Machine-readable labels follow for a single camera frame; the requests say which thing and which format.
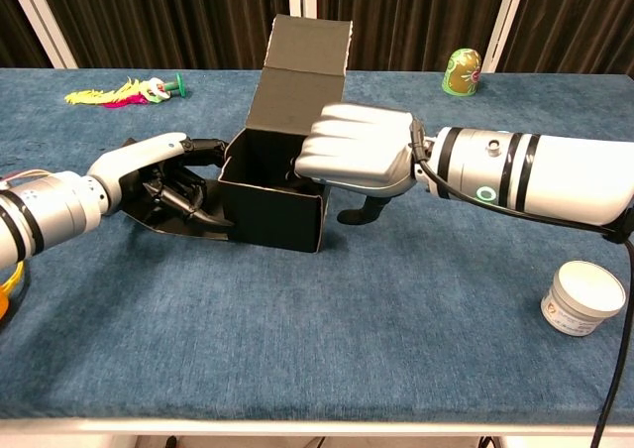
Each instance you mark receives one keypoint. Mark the black cardboard folding box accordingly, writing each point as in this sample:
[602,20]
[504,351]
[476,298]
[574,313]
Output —
[272,220]

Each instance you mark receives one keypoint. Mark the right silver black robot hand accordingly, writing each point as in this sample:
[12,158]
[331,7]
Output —
[356,145]

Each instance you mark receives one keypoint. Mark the blue felt table cover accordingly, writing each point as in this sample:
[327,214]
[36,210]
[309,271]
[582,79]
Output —
[317,344]

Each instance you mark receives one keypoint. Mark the white plastic jar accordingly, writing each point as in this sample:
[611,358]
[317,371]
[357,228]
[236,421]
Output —
[574,294]

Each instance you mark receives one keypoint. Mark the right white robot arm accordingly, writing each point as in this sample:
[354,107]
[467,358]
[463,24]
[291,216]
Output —
[545,170]

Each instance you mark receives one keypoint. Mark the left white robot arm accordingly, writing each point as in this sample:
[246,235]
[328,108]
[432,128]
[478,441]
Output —
[44,210]

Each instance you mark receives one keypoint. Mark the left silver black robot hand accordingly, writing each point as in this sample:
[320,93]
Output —
[138,158]

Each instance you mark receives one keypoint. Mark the yellow pink feather toy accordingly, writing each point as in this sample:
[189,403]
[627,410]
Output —
[94,96]

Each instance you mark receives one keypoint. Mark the green gold nesting doll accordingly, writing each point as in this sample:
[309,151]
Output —
[461,74]

